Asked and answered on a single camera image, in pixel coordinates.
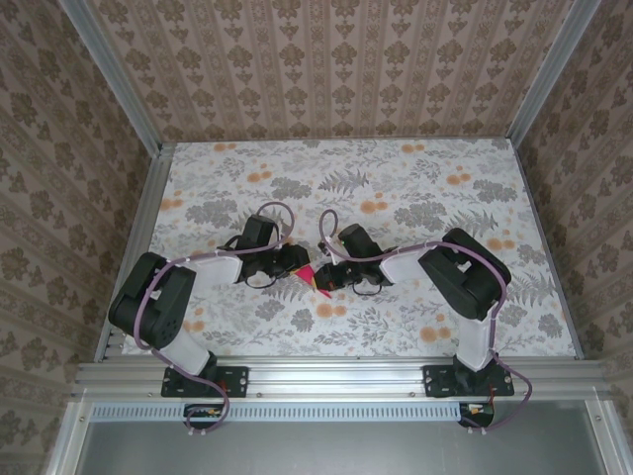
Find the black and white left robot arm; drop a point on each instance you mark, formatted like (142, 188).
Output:
(148, 302)

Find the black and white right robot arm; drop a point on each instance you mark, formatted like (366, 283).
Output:
(470, 277)

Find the grey metal sheet panel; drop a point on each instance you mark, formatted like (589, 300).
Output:
(336, 450)

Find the black power connector module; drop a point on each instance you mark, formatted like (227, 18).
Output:
(477, 411)

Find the aluminium frame cross rail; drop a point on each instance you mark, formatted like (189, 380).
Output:
(336, 376)

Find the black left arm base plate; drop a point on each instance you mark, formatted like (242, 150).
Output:
(237, 381)

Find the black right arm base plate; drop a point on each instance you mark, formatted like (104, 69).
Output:
(437, 381)

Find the aluminium table side rail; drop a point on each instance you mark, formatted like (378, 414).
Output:
(150, 198)

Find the aluminium frame post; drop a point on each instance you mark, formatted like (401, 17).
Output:
(544, 74)
(114, 79)

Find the aluminium panel frame bar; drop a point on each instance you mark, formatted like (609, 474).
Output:
(66, 440)
(605, 440)

